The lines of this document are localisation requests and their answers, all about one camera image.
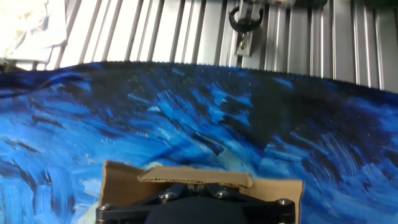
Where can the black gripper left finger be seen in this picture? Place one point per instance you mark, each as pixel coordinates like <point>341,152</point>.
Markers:
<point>130,213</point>

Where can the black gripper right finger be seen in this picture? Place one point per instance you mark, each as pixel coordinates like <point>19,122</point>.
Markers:
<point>267,213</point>

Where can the brown cardboard box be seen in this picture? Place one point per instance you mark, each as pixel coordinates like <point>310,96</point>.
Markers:
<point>124,186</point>

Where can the Van Gogh print cloth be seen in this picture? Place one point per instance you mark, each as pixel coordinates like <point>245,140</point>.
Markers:
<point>217,118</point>

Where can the small metal clamp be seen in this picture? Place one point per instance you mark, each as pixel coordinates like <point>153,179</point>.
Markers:
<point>245,28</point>

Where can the white paper sheets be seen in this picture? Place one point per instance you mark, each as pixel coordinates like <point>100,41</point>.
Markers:
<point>28,28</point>

